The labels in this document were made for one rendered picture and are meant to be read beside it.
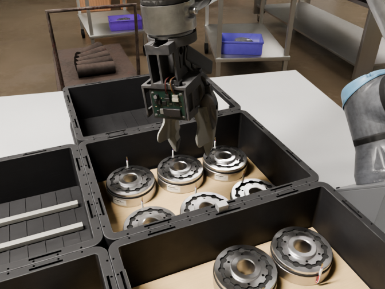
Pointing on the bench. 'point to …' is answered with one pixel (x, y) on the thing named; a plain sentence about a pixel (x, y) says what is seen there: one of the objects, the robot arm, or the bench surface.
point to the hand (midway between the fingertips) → (192, 144)
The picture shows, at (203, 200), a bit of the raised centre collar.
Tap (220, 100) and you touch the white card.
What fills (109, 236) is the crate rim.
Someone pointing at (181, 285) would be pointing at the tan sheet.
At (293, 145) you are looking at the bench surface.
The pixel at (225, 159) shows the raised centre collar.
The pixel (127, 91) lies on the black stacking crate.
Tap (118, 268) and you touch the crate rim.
